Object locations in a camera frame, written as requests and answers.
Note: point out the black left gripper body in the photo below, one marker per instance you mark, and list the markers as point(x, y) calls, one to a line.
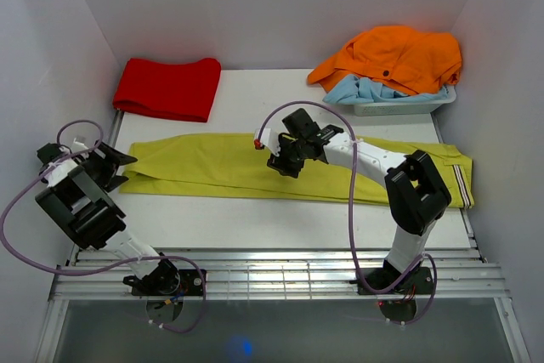
point(101, 169)

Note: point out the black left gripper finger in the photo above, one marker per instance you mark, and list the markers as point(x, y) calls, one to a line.
point(115, 156)
point(114, 182)

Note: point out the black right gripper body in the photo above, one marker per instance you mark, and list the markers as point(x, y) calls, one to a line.
point(291, 157)

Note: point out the yellow-green trousers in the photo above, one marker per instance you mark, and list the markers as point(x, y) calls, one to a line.
point(226, 165)

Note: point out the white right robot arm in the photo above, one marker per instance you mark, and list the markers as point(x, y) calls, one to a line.
point(416, 192)

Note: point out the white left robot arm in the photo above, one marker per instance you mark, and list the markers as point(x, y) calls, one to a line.
point(77, 200)

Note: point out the folded red trousers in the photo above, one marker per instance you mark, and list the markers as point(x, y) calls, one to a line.
point(179, 92)

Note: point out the light blue garment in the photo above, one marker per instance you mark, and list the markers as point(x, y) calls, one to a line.
point(353, 90)

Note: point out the white plastic basket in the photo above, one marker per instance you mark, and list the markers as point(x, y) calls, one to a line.
point(403, 108)

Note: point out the orange garment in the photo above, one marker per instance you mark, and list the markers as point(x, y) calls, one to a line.
point(399, 57)

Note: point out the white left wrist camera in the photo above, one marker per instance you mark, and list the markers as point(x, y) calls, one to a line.
point(79, 145)

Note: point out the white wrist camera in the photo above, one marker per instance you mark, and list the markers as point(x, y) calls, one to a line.
point(267, 139)
point(79, 145)

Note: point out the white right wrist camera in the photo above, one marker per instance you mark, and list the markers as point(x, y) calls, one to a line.
point(267, 139)

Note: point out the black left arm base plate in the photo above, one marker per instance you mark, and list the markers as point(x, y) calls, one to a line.
point(187, 281)

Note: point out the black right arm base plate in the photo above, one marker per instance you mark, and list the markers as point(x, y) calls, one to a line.
point(380, 282)

